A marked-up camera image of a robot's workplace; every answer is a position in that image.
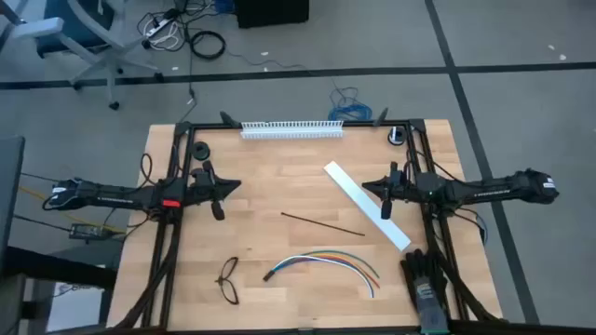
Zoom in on black aluminium table frame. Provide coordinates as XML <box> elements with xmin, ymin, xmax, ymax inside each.
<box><xmin>106</xmin><ymin>118</ymin><xmax>507</xmax><ymax>335</ymax></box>

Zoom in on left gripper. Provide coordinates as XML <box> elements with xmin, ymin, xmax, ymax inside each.
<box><xmin>184</xmin><ymin>160</ymin><xmax>243</xmax><ymax>222</ymax></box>

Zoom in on grey office chair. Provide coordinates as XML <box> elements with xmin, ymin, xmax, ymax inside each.
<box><xmin>0</xmin><ymin>0</ymin><xmax>165</xmax><ymax>112</ymax></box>

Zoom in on black-framed eyeglasses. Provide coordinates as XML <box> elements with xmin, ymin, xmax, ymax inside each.
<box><xmin>214</xmin><ymin>256</ymin><xmax>241</xmax><ymax>306</ymax></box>

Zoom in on black and grey work glove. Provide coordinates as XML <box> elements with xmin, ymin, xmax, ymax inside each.
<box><xmin>400</xmin><ymin>248</ymin><xmax>452</xmax><ymax>335</ymax></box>

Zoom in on white slotted cable duct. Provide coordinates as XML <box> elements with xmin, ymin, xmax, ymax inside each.
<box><xmin>239</xmin><ymin>120</ymin><xmax>345</xmax><ymax>141</ymax></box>

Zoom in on dark tape roll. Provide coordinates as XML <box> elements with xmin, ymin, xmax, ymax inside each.
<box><xmin>191</xmin><ymin>141</ymin><xmax>212</xmax><ymax>163</ymax></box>

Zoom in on white duct cover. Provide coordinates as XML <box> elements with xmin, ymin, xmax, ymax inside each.
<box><xmin>322</xmin><ymin>160</ymin><xmax>413</xmax><ymax>253</ymax></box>

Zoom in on black coiled cable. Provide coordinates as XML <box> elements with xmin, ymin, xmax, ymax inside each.
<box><xmin>187</xmin><ymin>29</ymin><xmax>228</xmax><ymax>61</ymax></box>

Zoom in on bundle of coloured wires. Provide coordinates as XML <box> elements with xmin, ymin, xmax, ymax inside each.
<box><xmin>271</xmin><ymin>255</ymin><xmax>376</xmax><ymax>300</ymax></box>

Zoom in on black and white tape roll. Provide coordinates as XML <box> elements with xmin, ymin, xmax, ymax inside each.
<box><xmin>386</xmin><ymin>125</ymin><xmax>409</xmax><ymax>147</ymax></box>

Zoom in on black box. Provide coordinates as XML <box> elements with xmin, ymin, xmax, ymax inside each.
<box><xmin>233</xmin><ymin>0</ymin><xmax>311</xmax><ymax>30</ymax></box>

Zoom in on thin black rod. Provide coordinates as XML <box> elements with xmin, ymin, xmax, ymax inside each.
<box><xmin>279</xmin><ymin>211</ymin><xmax>367</xmax><ymax>237</ymax></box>

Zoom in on blue cable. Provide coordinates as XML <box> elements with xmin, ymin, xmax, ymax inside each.
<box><xmin>271</xmin><ymin>254</ymin><xmax>373</xmax><ymax>294</ymax></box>
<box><xmin>327</xmin><ymin>85</ymin><xmax>374</xmax><ymax>123</ymax></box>

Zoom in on bundle of coloured cables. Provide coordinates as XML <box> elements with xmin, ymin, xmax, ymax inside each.
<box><xmin>306</xmin><ymin>253</ymin><xmax>381</xmax><ymax>289</ymax></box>

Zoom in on yellow cable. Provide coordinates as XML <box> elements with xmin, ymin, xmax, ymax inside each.
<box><xmin>306</xmin><ymin>252</ymin><xmax>373</xmax><ymax>286</ymax></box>

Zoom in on dark desk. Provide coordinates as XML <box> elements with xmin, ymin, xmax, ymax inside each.
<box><xmin>0</xmin><ymin>246</ymin><xmax>117</xmax><ymax>292</ymax></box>

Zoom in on white power strip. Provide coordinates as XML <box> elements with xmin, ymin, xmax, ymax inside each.
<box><xmin>142</xmin><ymin>9</ymin><xmax>181</xmax><ymax>39</ymax></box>

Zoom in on green cable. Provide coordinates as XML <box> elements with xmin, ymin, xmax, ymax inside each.
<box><xmin>297</xmin><ymin>249</ymin><xmax>382</xmax><ymax>280</ymax></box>

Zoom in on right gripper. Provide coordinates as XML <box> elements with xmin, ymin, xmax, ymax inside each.
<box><xmin>361</xmin><ymin>160</ymin><xmax>420</xmax><ymax>221</ymax></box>

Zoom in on blue coiled cable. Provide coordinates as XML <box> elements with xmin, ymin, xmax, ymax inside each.
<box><xmin>327</xmin><ymin>85</ymin><xmax>374</xmax><ymax>123</ymax></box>

